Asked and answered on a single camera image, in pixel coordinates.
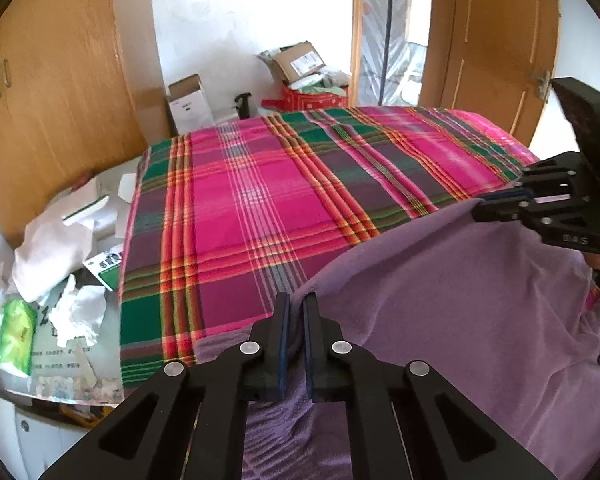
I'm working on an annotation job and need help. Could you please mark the pink plaid blanket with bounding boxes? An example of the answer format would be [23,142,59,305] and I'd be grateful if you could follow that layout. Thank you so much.
[117,105,600,393]

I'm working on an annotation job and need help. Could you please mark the wooden wardrobe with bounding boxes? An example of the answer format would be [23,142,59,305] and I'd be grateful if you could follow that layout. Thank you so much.
[0,0,177,252]

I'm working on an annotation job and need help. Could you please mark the black pump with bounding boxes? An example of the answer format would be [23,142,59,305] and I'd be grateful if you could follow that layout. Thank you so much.
[233,92,254,121]

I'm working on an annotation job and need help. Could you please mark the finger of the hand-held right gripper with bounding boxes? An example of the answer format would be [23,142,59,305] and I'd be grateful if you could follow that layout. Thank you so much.
[519,153,589,197]
[471,191,589,247]

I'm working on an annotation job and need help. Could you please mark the brown cardboard box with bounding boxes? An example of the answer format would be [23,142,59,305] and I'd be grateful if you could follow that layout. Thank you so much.
[257,41,329,87]

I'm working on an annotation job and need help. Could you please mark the green and white box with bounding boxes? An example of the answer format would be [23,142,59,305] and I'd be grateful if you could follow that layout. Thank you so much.
[82,244,126,292]

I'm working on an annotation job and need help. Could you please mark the red box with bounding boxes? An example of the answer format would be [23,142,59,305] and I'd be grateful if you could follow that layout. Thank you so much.
[279,85,352,112]

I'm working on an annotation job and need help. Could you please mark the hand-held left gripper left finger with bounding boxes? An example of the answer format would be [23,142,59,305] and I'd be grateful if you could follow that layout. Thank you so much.
[40,291,293,480]

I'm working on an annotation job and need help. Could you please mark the glass top table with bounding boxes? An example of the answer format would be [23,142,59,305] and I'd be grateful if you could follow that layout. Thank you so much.
[0,160,148,408]

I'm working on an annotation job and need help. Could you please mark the green tissue pack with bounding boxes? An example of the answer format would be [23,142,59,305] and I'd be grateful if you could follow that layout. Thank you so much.
[0,299,37,377]

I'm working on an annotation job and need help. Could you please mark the wooden door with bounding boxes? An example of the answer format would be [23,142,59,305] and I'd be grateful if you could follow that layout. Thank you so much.
[417,0,563,147]

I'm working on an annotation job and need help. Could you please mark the white book with green edge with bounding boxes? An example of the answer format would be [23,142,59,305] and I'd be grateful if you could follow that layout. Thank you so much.
[61,194,112,227]

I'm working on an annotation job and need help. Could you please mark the white paper sheet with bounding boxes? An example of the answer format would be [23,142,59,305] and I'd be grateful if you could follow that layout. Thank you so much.
[117,172,141,204]

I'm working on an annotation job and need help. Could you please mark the metal door handle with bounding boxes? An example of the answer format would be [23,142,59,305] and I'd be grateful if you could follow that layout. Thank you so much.
[526,69,552,102]

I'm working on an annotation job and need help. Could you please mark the white plastic bags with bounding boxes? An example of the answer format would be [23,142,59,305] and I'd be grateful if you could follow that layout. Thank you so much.
[292,66,352,95]

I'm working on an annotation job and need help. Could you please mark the white cabinet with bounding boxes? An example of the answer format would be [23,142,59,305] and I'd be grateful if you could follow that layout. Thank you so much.
[0,389,89,480]

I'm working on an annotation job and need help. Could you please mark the clear plastic curtain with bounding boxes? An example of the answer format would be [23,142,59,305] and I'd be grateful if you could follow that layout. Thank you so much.
[358,0,429,108]

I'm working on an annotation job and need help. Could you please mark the wooden door frame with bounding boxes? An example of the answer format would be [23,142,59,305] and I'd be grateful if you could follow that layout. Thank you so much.
[351,0,367,108]

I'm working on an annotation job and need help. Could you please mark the crumpled white tissue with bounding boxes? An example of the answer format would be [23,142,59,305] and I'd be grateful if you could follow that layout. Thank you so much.
[49,274,107,349]

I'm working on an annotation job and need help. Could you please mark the white cardboard box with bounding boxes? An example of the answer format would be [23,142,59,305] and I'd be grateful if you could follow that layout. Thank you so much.
[167,73,216,137]

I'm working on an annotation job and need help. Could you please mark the purple fleece cloth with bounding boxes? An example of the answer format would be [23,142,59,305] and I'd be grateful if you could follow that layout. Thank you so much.
[195,199,600,480]

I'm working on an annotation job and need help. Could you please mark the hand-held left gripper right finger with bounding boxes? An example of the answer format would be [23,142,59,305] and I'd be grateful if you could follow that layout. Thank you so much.
[303,293,558,480]

